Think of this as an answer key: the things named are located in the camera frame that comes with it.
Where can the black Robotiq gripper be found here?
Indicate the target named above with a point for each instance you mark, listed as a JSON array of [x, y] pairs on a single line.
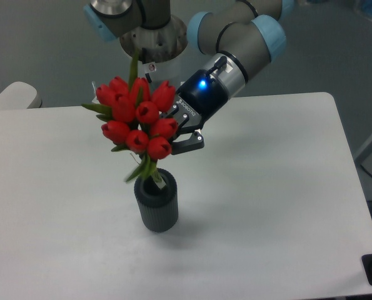
[[196, 100]]

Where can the red tulip bouquet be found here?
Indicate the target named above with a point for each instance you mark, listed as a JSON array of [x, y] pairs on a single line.
[[131, 115]]

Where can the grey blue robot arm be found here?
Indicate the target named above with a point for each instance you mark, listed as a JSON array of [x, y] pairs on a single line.
[[209, 60]]

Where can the dark grey ribbed vase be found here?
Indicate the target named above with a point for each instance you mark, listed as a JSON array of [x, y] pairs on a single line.
[[158, 207]]

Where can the beige chair armrest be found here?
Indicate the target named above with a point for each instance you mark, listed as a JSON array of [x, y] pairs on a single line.
[[20, 95]]

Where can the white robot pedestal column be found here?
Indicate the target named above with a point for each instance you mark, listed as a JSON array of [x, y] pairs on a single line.
[[159, 51]]

